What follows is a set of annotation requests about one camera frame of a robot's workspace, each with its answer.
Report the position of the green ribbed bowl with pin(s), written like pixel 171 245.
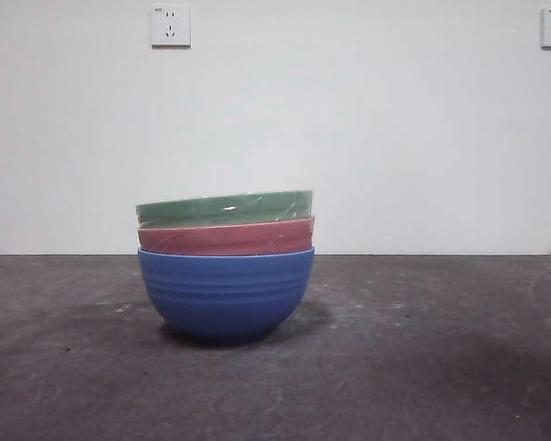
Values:
pixel 220 209

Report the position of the red ribbed bowl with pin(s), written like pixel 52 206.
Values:
pixel 220 238

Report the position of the blue ribbed bowl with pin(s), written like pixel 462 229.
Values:
pixel 225 294

